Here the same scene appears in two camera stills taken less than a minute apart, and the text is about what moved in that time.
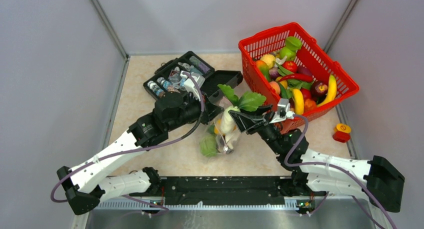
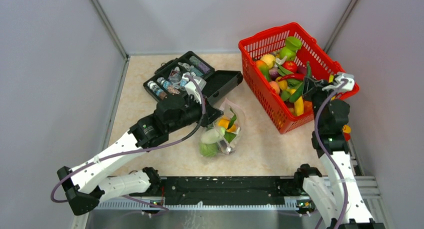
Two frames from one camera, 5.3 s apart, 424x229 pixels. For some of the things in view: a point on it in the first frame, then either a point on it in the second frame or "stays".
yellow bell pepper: (216, 128) to (224, 123)
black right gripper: (245, 122) to (313, 87)
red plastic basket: (291, 74) stays
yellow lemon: (269, 59) stays
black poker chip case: (167, 80) stays
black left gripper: (211, 111) stays
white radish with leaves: (247, 101) to (214, 135)
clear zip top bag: (220, 136) stays
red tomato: (290, 65) stays
